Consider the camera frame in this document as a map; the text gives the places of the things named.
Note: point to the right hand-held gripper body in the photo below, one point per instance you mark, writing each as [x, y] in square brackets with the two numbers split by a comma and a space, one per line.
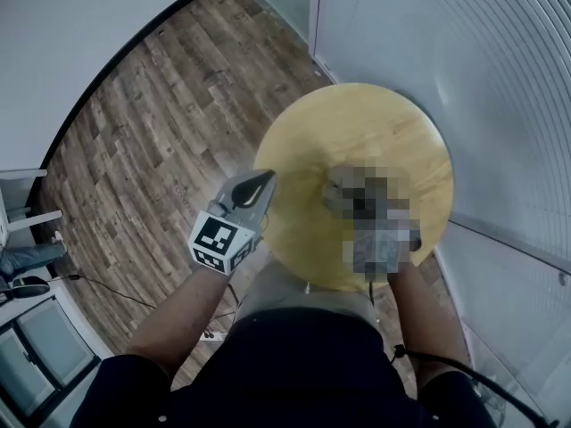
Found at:
[377, 252]

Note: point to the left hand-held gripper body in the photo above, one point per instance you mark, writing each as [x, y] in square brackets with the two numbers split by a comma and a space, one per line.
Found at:
[223, 239]

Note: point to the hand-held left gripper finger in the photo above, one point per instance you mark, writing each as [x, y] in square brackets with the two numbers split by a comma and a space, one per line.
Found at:
[252, 190]

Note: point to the beige glasses case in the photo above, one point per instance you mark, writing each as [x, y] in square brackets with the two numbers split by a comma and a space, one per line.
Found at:
[345, 190]

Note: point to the person's right forearm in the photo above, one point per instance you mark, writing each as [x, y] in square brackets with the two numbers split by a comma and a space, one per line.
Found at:
[428, 328]

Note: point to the person's left forearm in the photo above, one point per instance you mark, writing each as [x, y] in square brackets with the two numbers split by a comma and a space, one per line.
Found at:
[178, 323]

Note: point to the person's beige trousers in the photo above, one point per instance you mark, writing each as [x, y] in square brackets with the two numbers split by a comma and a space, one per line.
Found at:
[303, 297]

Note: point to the white power strip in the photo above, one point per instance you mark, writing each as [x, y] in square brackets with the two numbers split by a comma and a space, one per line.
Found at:
[213, 336]

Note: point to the round wooden table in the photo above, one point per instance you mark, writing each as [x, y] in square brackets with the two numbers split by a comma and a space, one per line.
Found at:
[357, 123]

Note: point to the person's black shirt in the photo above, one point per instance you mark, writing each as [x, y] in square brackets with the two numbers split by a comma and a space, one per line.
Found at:
[285, 381]

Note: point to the frosted glass door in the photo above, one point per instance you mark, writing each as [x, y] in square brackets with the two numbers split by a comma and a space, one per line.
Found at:
[281, 7]

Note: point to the round white knob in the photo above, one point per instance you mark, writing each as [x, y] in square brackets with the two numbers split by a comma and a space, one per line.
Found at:
[563, 277]

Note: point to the black office chair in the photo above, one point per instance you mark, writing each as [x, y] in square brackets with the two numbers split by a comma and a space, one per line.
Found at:
[29, 287]

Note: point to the white glass-front cabinet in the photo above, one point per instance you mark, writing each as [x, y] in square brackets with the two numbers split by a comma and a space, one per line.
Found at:
[44, 355]

